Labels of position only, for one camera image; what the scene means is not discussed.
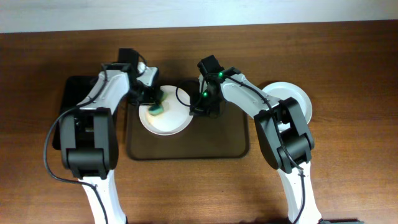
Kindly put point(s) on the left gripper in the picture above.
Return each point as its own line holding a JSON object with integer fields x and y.
{"x": 148, "y": 97}

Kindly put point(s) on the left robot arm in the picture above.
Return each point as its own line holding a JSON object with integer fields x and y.
{"x": 93, "y": 167}

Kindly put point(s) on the green yellow sponge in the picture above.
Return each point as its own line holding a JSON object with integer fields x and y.
{"x": 157, "y": 108}

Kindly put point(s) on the brown serving tray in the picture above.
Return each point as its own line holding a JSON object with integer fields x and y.
{"x": 225, "y": 136}

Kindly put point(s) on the white plate top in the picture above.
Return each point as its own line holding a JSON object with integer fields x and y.
{"x": 174, "y": 118}

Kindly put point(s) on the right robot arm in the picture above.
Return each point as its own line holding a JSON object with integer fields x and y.
{"x": 282, "y": 131}

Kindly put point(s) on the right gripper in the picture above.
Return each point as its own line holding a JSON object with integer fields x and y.
{"x": 204, "y": 109}

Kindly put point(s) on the white plate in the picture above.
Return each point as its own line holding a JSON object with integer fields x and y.
{"x": 284, "y": 90}
{"x": 174, "y": 118}

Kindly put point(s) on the small black tray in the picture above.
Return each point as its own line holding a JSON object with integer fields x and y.
{"x": 75, "y": 91}

